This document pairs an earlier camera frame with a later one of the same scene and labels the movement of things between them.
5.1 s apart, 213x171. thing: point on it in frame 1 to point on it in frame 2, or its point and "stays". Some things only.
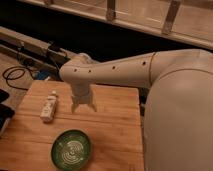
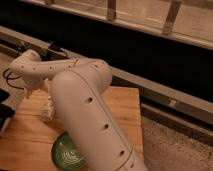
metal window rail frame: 189,21 stays
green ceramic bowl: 71,149 stays
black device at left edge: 6,111 stays
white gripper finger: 74,106 to 28,94
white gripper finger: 93,106 to 46,86
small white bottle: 50,105 stays
